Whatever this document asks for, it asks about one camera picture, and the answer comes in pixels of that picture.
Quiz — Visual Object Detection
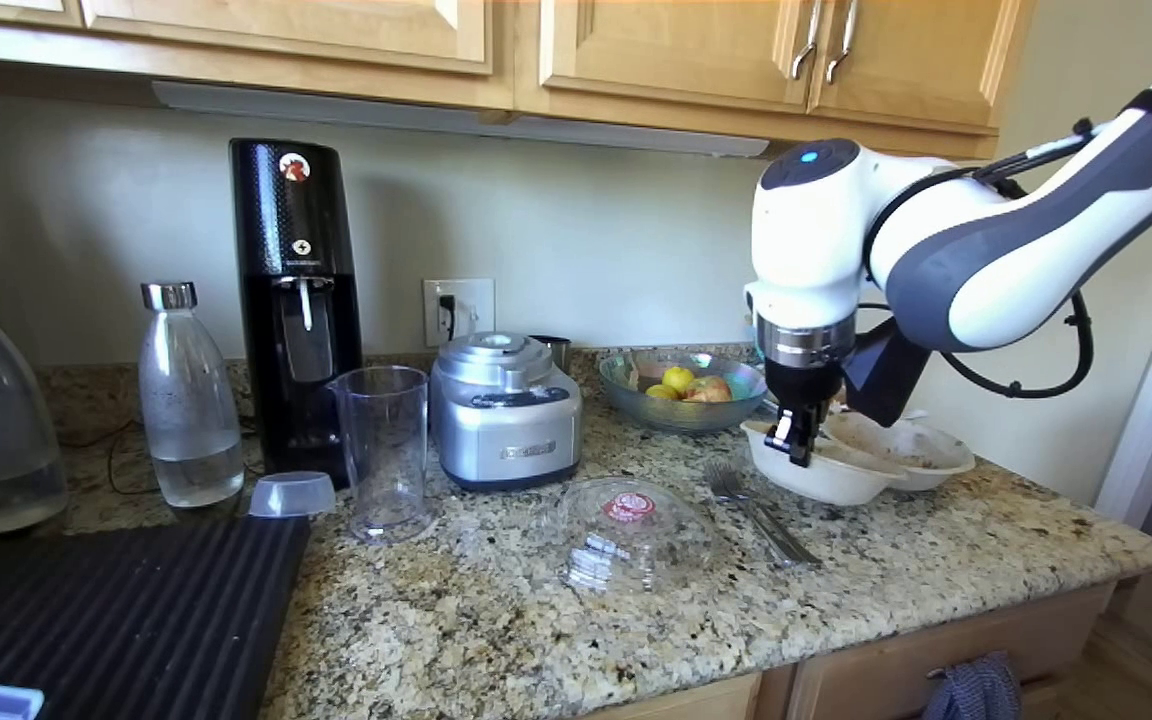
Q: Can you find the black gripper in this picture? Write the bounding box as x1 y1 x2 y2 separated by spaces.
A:
764 359 847 474

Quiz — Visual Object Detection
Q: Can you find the white ceramic bowl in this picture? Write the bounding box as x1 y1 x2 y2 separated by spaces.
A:
740 411 899 512
840 407 980 500

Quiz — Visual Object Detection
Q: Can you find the metal utensil handle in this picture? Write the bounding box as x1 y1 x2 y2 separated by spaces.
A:
722 469 829 570

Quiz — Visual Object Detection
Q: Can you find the silver metal fork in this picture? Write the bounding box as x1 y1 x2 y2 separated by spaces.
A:
703 466 810 573

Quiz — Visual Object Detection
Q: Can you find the clear glass fruit bowl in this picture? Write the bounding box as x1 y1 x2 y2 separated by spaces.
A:
591 343 777 439

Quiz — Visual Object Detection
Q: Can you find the orange fruit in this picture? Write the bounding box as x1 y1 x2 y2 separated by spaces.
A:
682 373 734 411

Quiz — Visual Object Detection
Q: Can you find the wooden base cabinet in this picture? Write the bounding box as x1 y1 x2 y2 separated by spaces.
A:
591 576 1128 720

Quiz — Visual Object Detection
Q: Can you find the silver food chopper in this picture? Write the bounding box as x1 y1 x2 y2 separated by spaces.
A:
427 329 588 498

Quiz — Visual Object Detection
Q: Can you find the grey hanging dish towel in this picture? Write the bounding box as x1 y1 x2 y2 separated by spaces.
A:
921 651 1027 720

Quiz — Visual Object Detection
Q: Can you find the black power plug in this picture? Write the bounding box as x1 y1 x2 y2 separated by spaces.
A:
430 294 463 351

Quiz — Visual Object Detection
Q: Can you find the clear plastic measuring cup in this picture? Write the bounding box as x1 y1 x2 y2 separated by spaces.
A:
318 359 437 544

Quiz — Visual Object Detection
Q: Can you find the black soda maker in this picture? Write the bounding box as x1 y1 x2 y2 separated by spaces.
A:
228 136 366 494

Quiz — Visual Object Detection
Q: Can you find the clear bottle silver cap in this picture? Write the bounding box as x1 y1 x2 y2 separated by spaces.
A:
132 276 249 518

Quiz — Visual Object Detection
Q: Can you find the wooden upper cabinet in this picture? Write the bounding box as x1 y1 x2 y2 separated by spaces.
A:
0 0 1040 173

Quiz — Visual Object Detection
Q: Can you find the black ribbed drying mat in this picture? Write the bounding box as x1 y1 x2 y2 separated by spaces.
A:
0 512 316 720

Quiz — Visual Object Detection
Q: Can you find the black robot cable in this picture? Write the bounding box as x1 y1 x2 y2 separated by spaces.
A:
861 115 1098 405

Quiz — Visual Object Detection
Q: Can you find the white wall outlet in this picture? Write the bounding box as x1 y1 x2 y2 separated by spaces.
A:
421 276 498 357

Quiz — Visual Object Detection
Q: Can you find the silver cabinet handle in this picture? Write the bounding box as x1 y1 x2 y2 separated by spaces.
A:
819 0 862 89
782 0 829 89

